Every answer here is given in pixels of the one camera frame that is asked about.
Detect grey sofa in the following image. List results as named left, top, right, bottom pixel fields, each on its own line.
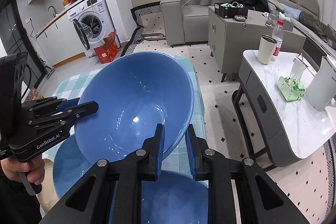
left=160, top=0, right=336, bottom=57

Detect grey side cabinet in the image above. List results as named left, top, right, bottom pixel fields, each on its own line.
left=207, top=5, right=306, bottom=83

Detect white electric kettle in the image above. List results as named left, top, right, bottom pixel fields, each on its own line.
left=305, top=55, right=336, bottom=111

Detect white kitchen counter cabinets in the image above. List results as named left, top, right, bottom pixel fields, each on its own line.
left=37, top=11, right=85, bottom=67

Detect white washing machine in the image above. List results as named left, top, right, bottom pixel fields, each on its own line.
left=67, top=0, right=116, bottom=58

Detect beige tumbler cup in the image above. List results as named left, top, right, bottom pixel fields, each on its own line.
left=257, top=35, right=277, bottom=65

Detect blue bowl far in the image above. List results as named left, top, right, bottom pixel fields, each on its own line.
left=53, top=135, right=92, bottom=199

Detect teal plaid tablecloth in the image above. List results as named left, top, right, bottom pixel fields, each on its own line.
left=41, top=55, right=242, bottom=224

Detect green tissue pack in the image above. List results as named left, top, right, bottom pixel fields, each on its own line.
left=277, top=76, right=306, bottom=102

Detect black box on cabinet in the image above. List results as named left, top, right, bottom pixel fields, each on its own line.
left=215, top=3, right=248, bottom=19

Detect left hand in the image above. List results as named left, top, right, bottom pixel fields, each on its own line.
left=1, top=155, right=45, bottom=185

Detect beige round plate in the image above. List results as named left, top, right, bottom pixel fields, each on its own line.
left=37, top=159, right=59, bottom=214

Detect plastic water bottle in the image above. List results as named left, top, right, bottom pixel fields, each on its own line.
left=271, top=19, right=284, bottom=61

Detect red cardboard box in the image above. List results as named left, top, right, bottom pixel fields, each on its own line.
left=94, top=31, right=118, bottom=64

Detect white marble coffee table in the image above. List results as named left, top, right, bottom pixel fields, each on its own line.
left=232, top=50, right=335, bottom=168

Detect large blue bowl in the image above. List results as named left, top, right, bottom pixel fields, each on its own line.
left=75, top=51, right=195, bottom=164

